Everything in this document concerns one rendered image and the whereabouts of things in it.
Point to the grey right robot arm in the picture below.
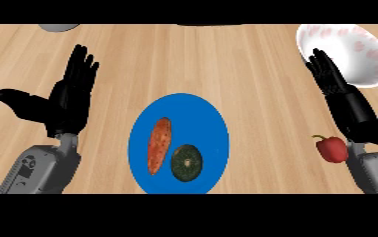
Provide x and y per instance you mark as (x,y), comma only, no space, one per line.
(365,167)

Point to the blue plate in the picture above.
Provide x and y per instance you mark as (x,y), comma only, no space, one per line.
(179,143)

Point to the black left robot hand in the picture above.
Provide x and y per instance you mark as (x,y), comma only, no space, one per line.
(69,97)

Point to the red bell pepper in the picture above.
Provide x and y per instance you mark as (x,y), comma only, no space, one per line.
(333,148)

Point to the grey round object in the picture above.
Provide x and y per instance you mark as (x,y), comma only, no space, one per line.
(60,27)

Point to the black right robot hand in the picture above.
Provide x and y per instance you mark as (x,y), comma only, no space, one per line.
(352,109)

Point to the orange sweet potato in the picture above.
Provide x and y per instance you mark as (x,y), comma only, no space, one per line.
(160,144)

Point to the white bowl with pink prints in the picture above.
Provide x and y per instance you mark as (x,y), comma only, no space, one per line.
(352,52)

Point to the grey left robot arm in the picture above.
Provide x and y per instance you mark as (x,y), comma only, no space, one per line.
(42,169)

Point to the dark green squash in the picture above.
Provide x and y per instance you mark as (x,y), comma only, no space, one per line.
(187,163)

